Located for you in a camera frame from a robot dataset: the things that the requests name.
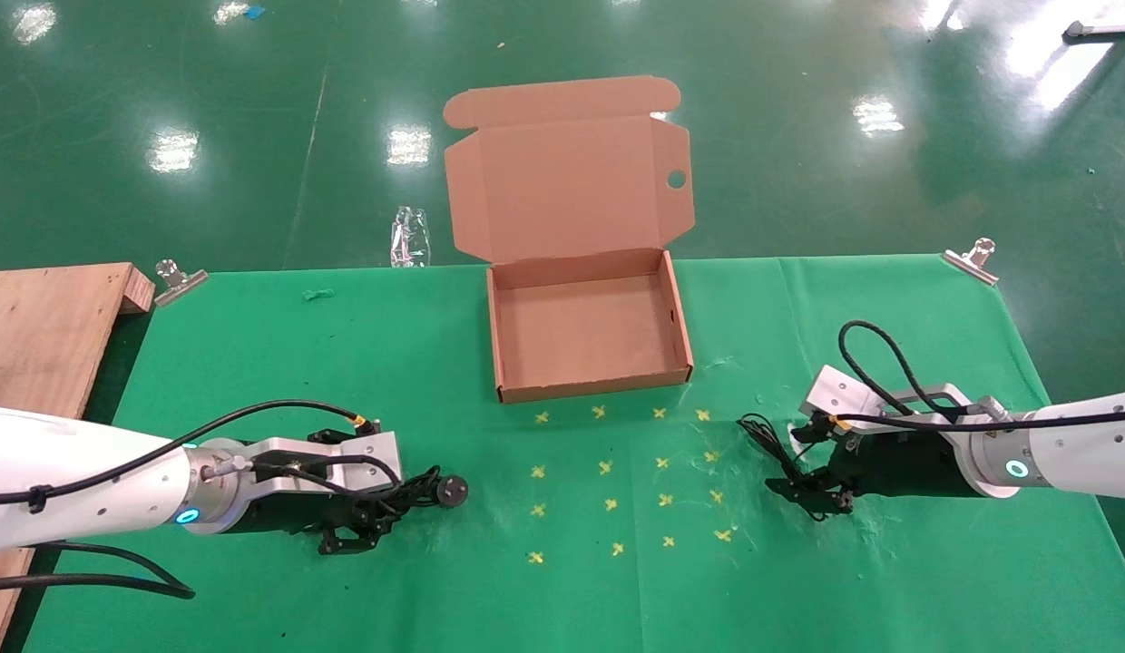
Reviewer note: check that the silver binder clip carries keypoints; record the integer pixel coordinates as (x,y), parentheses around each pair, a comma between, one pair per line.
(177,283)
(971,261)

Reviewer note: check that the crumpled clear plastic wrap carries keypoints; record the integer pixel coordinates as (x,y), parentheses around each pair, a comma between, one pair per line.
(410,236)

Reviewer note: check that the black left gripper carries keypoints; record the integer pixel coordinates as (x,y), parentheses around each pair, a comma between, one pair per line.
(290,514)

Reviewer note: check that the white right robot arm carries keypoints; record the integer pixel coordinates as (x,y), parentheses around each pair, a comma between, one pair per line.
(1089,444)

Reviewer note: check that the grey metal table foot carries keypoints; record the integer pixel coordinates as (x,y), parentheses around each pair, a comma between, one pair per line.
(1102,30)

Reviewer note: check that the small green tape scrap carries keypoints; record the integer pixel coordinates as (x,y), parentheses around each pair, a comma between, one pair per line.
(318,295)

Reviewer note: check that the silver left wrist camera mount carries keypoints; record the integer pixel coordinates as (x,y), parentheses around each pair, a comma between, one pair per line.
(345,453)

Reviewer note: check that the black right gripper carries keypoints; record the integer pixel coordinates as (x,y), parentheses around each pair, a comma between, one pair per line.
(898,467)

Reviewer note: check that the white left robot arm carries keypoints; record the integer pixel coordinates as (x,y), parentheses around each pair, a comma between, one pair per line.
(73,481)

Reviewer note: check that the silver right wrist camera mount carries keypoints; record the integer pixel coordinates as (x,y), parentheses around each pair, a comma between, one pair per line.
(839,392)

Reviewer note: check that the brown wooden board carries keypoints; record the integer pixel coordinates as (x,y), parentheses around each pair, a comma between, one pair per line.
(45,336)

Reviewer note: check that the large green table cloth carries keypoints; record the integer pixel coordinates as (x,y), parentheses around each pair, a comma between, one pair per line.
(435,363)

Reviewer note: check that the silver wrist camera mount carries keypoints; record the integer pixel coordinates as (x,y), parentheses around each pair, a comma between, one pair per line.
(345,453)
(839,392)

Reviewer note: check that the open brown cardboard box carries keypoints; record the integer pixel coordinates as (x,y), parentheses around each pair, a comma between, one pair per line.
(572,336)

